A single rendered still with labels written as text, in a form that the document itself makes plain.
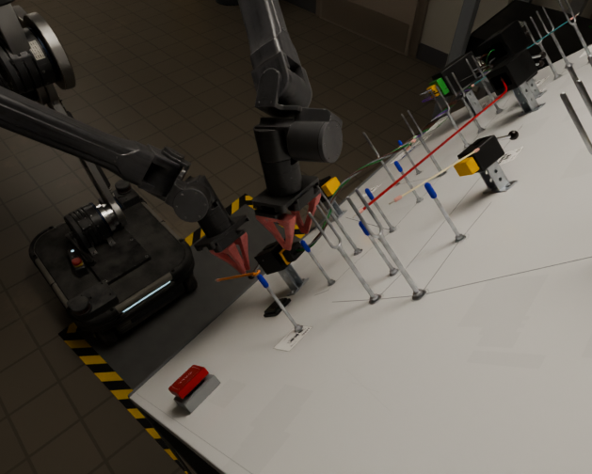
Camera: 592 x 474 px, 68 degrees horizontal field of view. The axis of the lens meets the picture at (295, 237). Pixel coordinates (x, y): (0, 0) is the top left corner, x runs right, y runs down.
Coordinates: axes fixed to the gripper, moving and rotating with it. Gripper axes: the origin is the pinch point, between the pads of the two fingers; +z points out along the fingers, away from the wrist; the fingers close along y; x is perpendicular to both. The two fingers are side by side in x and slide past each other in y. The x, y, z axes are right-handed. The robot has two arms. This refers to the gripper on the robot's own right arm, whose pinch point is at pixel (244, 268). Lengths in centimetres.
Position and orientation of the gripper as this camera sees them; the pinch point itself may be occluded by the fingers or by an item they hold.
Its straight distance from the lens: 86.9
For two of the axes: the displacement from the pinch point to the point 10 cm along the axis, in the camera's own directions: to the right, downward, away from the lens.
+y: 5.9, -5.5, 5.9
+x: -6.6, 0.9, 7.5
